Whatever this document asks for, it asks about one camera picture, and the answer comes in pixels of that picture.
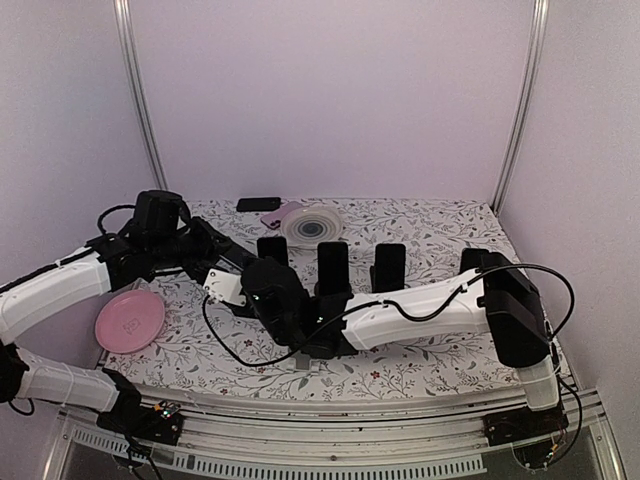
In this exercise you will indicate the front aluminium rail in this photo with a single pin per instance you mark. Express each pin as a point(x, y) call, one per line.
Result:
point(424, 438)

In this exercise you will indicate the floral table mat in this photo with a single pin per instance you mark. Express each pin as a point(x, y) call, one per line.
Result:
point(205, 349)

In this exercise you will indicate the white round dish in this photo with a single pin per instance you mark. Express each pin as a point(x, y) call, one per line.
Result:
point(308, 226)

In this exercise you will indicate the pink phone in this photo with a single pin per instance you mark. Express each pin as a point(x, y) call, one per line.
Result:
point(273, 220)

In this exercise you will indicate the pink round object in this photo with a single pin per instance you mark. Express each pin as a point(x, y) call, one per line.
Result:
point(130, 321)

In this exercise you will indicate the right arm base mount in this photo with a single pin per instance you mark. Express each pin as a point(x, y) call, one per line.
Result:
point(521, 424)

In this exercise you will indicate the right aluminium frame post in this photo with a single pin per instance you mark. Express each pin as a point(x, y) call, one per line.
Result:
point(531, 68)

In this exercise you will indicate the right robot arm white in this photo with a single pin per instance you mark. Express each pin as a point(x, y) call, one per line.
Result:
point(491, 296)

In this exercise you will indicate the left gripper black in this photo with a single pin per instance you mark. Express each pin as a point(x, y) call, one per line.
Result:
point(213, 250)

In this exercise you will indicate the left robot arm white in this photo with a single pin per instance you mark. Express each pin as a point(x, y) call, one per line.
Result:
point(40, 301)

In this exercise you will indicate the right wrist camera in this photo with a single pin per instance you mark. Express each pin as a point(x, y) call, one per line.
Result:
point(224, 287)

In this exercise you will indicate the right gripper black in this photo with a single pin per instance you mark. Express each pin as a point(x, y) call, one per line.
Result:
point(253, 261)

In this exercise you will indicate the silver folding phone stand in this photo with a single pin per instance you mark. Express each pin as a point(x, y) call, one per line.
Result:
point(302, 363)

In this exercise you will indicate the small black phone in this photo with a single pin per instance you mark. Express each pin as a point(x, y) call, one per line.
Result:
point(388, 271)

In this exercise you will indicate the blue phone face down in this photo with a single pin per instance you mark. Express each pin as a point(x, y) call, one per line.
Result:
point(273, 247)

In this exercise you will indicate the aluminium frame post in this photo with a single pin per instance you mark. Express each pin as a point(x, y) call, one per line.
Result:
point(125, 30)
point(531, 68)

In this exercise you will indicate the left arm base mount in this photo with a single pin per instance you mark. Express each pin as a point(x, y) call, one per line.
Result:
point(161, 423)

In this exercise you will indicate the left aluminium frame post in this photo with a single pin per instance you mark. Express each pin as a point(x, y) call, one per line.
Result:
point(125, 30)

